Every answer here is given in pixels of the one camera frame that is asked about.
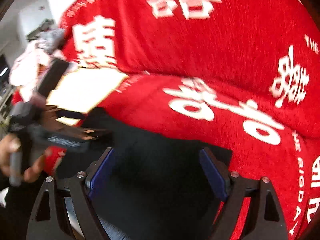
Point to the grey quilted jacket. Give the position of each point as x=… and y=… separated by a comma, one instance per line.
x=51, y=40

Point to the black pants with grey waistband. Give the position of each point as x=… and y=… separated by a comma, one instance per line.
x=157, y=188

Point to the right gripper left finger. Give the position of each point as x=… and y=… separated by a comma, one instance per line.
x=98, y=173

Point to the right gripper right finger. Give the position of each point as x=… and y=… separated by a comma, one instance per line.
x=216, y=172

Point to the red sofa cover with characters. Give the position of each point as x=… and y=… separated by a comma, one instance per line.
x=247, y=70

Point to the person's left hand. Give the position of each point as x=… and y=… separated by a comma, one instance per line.
x=11, y=162

